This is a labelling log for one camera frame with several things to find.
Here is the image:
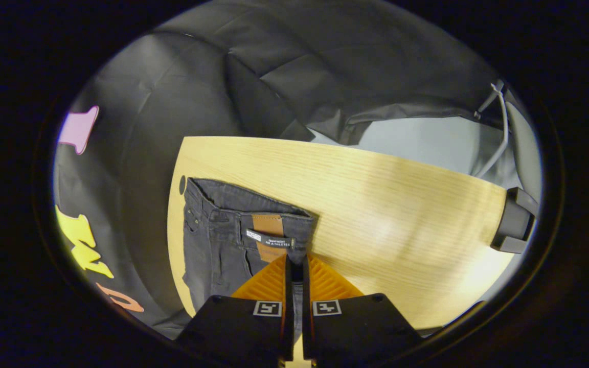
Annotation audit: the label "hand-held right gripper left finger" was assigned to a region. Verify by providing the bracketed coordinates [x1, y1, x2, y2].
[177, 254, 295, 367]

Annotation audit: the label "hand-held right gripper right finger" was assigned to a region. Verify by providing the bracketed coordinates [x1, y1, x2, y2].
[302, 254, 423, 366]

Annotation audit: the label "black table clamp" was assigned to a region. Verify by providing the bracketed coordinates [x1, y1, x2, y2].
[490, 187, 538, 255]

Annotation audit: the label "white cable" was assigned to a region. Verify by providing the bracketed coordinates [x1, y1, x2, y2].
[473, 81, 510, 179]

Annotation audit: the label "black backdrop cloth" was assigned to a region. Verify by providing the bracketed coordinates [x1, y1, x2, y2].
[53, 0, 530, 339]

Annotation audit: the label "grey plastic panel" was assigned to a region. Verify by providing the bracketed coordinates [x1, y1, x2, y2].
[504, 100, 542, 205]

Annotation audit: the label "dark grey jeans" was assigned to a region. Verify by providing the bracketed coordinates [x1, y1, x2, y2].
[182, 177, 318, 340]

